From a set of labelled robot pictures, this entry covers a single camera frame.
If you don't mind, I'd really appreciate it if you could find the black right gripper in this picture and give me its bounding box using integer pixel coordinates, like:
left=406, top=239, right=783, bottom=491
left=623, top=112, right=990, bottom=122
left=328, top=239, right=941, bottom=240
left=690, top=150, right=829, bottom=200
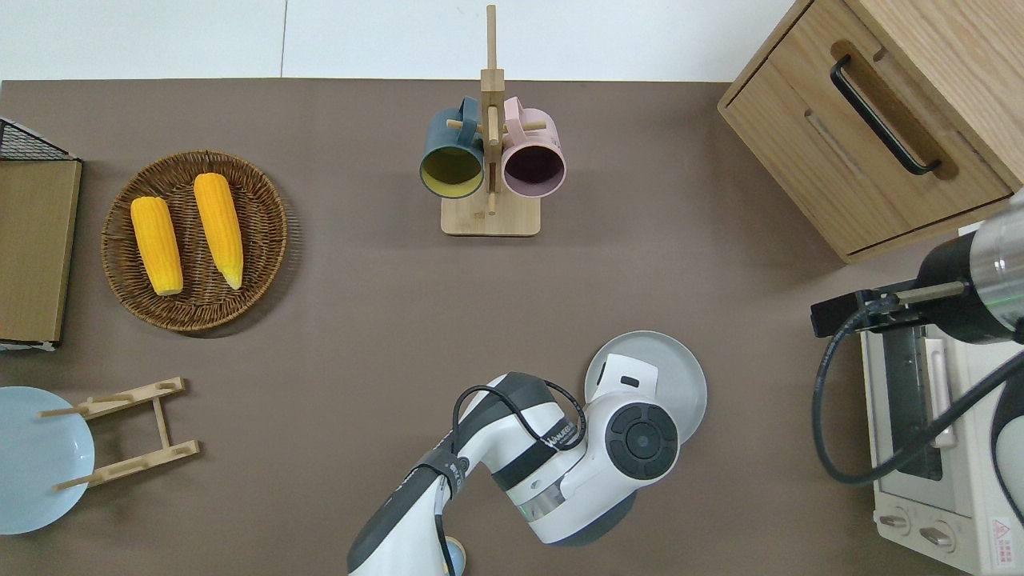
left=810, top=280, right=921, bottom=338

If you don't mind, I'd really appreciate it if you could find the gray plate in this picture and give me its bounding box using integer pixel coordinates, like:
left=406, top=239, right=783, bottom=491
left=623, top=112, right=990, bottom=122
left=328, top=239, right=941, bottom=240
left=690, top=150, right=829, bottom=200
left=584, top=330, right=708, bottom=445

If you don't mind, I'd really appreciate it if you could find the wooden plate rack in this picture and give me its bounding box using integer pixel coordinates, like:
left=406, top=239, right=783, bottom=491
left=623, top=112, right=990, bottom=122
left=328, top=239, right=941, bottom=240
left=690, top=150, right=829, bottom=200
left=38, top=377, right=201, bottom=490

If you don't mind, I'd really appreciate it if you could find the light blue plate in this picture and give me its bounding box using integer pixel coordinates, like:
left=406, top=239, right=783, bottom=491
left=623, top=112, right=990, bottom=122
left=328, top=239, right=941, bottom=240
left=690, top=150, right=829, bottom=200
left=0, top=386, right=95, bottom=535

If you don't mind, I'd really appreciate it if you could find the white toaster oven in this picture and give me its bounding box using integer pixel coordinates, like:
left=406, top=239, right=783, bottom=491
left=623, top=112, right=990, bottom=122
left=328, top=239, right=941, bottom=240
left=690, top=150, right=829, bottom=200
left=860, top=324, right=1024, bottom=576

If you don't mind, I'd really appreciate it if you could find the wooden drawer cabinet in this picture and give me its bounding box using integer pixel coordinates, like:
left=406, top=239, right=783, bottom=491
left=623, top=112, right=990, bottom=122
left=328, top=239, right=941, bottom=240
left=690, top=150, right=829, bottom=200
left=718, top=0, right=1024, bottom=265

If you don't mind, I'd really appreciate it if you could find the pink mug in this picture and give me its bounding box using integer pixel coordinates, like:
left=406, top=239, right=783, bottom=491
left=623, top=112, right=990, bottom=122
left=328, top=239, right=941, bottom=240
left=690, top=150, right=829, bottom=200
left=501, top=97, right=567, bottom=199

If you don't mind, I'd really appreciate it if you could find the wooden mug tree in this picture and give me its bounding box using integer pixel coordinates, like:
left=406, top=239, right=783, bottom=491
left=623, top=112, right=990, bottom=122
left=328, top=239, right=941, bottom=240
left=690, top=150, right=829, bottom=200
left=441, top=4, right=547, bottom=238

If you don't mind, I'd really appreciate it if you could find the dark teal mug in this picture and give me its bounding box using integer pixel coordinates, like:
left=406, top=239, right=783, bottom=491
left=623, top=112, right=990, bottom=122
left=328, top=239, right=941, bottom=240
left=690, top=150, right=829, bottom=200
left=419, top=97, right=486, bottom=199

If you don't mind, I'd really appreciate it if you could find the brown table mat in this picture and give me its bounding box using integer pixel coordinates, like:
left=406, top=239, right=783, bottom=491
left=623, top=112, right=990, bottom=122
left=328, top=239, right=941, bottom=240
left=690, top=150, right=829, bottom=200
left=0, top=78, right=1024, bottom=576

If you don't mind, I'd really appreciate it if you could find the brown wicker basket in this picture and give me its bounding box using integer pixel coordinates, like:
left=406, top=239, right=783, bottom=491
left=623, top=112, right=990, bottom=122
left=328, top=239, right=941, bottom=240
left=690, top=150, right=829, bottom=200
left=101, top=150, right=288, bottom=332

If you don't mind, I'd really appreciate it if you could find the yellow corn cob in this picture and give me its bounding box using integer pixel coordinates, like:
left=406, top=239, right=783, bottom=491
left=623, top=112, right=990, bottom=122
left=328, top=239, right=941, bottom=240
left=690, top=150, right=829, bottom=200
left=130, top=197, right=184, bottom=296
left=194, top=173, right=244, bottom=290

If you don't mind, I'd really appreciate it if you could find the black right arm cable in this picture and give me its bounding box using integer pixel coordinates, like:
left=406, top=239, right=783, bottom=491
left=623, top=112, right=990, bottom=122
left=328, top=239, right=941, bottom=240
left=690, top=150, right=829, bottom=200
left=812, top=308, right=1024, bottom=486

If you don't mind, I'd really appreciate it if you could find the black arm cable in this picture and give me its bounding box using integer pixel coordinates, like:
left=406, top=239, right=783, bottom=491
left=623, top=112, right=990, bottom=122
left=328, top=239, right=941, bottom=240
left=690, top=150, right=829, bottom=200
left=436, top=380, right=589, bottom=576
left=812, top=308, right=1024, bottom=486

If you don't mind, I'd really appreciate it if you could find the black drawer handle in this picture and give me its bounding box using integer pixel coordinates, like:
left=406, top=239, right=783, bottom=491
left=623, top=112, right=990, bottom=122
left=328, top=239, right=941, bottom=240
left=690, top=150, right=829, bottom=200
left=830, top=54, right=942, bottom=176

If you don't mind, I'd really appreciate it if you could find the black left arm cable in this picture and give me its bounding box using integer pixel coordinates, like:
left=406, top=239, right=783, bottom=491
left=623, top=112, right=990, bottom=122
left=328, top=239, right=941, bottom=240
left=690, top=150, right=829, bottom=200
left=436, top=380, right=589, bottom=576

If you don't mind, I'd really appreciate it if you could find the wire grid wooden shelf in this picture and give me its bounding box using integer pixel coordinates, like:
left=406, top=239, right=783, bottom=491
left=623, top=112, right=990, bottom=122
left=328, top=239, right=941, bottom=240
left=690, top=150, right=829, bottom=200
left=0, top=118, right=83, bottom=351

